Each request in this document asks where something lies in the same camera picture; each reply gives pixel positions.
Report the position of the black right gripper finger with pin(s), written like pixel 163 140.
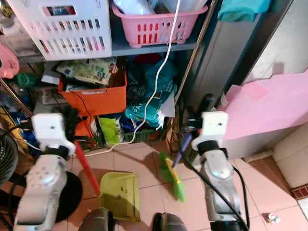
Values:
pixel 207 102

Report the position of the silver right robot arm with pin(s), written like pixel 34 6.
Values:
pixel 219 173

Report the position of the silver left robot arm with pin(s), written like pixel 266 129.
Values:
pixel 41 183

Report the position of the black floor fan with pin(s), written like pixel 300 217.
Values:
pixel 7 159

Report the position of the orange plastic bin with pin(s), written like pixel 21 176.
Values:
pixel 96 98

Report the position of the lime green bag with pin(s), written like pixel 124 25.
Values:
pixel 111 131

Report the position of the teal plastic bag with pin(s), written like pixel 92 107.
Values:
pixel 142 115

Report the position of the grey metal cabinet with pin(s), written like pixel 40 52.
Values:
pixel 236 48

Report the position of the pink paper sheet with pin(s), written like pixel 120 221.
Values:
pixel 269 106

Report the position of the grey metal shelf rack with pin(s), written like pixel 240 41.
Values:
pixel 139 47

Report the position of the pink plastic basket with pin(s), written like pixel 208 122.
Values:
pixel 156 28

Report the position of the white plastic laundry basket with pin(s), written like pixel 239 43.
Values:
pixel 62 29

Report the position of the grey left robot leg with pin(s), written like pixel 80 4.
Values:
pixel 96 221

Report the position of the grey robot leg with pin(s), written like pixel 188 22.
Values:
pixel 96 221
pixel 172 223

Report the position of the teal cloth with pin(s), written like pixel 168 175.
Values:
pixel 243 9

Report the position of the grey right robot leg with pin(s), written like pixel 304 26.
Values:
pixel 172 223

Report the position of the crumpled silver wrapper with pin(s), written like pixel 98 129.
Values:
pixel 273 218

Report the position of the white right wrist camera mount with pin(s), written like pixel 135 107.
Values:
pixel 212 127

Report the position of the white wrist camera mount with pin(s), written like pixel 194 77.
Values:
pixel 212 127
pixel 50 131

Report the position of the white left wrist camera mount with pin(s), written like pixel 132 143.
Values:
pixel 50 131

